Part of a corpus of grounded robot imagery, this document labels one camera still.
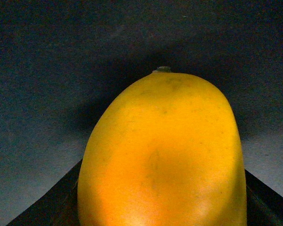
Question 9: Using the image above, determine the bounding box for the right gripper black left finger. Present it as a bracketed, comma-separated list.
[8, 161, 82, 226]

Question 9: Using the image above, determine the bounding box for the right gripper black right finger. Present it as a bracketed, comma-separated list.
[245, 171, 283, 226]

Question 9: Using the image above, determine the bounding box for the yellow mango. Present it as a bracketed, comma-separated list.
[77, 71, 247, 226]

